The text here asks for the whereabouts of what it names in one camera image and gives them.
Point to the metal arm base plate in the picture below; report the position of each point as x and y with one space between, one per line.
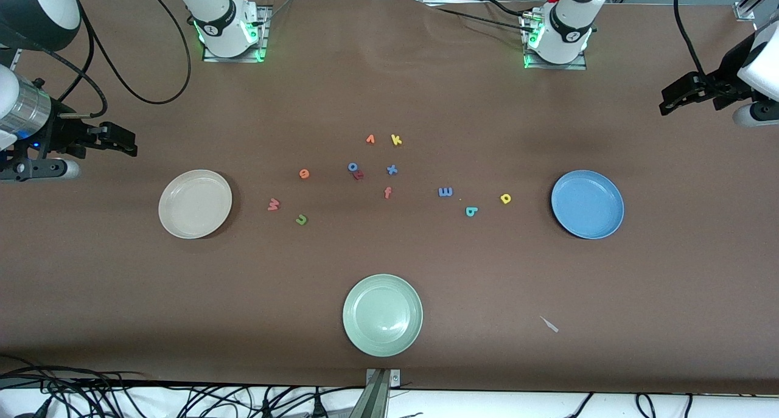
578 67
213 58

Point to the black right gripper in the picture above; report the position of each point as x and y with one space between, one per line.
61 132

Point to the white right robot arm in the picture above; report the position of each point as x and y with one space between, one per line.
222 16

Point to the small white paper scrap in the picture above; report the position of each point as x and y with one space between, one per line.
549 324

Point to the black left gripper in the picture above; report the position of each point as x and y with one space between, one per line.
726 71

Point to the blue foam letter m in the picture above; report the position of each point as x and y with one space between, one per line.
445 191

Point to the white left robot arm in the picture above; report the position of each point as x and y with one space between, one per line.
566 28

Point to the aluminium frame rail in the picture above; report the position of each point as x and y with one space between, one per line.
751 4

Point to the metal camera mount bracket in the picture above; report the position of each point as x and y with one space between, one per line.
377 400

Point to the pink foam letter w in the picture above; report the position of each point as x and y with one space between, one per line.
273 204

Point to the pale green round plate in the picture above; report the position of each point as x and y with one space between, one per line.
382 314

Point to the beige round plate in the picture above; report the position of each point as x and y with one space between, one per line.
195 204

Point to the brown paper table cover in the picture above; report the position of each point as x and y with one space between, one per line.
426 71

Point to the blue round plate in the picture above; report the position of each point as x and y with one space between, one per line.
587 205

